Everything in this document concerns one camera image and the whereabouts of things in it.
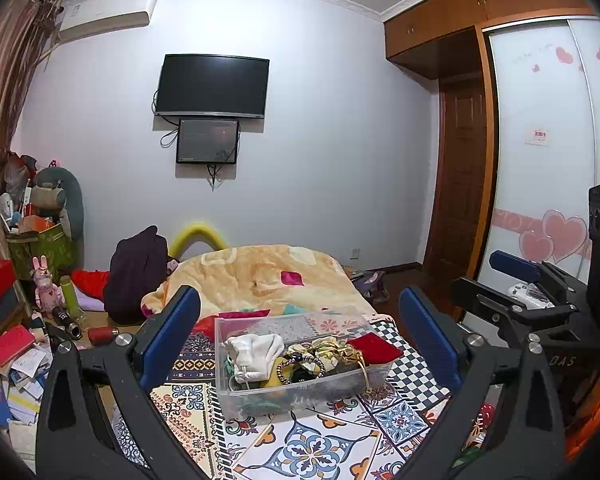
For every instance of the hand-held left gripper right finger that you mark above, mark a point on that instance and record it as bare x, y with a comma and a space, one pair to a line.
430, 340

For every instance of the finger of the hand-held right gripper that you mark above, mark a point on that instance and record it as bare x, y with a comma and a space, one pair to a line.
515, 266
490, 305

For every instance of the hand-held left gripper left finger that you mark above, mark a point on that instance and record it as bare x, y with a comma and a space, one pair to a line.
172, 340

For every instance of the red cloth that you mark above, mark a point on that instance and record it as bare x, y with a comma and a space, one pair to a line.
375, 349

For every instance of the white cloth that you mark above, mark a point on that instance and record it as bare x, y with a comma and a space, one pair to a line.
255, 355

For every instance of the floral fabric scrunchie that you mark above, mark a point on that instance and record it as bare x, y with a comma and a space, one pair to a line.
330, 352

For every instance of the green knit glove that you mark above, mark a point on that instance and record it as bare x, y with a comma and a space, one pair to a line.
260, 402

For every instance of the yellow sponge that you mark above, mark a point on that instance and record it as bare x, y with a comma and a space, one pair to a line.
277, 382

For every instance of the black and white fabric pouch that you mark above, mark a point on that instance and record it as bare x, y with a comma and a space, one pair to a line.
300, 370

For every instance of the clear plastic storage box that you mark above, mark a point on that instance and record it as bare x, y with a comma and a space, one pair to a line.
305, 397

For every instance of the white plastic device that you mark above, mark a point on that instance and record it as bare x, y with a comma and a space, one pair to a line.
525, 296

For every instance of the red thermos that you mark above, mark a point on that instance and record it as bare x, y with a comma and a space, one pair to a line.
102, 335

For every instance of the dark backpack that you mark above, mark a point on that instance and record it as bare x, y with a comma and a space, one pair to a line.
135, 275

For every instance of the white heart-print sliding wardrobe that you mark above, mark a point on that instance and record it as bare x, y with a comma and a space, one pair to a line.
540, 195

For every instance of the purple bag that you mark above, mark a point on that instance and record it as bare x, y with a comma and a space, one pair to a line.
370, 284

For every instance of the yellow fleece blanket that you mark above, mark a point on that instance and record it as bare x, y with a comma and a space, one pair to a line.
240, 275

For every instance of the red garment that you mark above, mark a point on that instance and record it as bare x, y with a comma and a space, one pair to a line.
92, 282

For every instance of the brown wooden door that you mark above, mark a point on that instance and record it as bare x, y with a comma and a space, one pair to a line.
457, 185

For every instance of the black flashlight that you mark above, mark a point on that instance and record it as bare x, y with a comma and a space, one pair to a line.
66, 322

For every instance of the yellow foam tube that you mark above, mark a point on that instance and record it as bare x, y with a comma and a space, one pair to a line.
195, 234

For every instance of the green cylindrical bottle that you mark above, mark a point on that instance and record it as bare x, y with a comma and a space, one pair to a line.
71, 297

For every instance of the red and white sticker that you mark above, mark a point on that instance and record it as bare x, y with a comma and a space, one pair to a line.
538, 137

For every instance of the pink rabbit toy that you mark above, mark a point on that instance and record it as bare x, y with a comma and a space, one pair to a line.
46, 290

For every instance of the green shopping bag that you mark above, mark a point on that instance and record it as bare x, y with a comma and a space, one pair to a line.
45, 255

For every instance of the pile of papers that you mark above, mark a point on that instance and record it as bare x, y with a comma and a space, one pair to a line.
22, 390

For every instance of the red book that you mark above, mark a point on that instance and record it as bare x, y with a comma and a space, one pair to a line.
10, 345

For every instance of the grey-green plush toy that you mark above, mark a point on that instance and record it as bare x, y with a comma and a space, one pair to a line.
72, 200

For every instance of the small white fan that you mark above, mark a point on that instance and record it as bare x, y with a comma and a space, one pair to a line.
7, 205

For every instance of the wooden overhead cabinet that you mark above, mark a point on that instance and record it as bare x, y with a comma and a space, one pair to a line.
440, 20

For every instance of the brown striped curtain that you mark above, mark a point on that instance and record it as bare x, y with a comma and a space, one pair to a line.
5, 110

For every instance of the white air conditioner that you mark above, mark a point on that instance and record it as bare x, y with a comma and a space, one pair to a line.
107, 15

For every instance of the white wall socket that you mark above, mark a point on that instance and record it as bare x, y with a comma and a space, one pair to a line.
354, 253

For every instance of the small black wall monitor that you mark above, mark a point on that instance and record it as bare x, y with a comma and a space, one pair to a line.
207, 140

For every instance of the black wall television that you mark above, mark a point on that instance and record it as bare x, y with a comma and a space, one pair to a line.
212, 85

